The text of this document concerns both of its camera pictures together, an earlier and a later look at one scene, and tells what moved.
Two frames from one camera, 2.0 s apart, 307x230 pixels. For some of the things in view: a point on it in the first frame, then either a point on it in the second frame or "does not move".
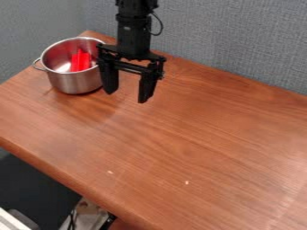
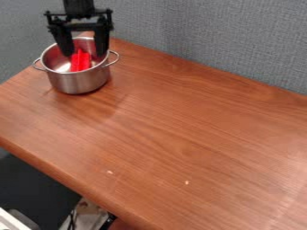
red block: [81, 61] does not move
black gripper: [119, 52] → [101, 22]
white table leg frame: [87, 217] does not move
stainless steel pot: [55, 62] does not move
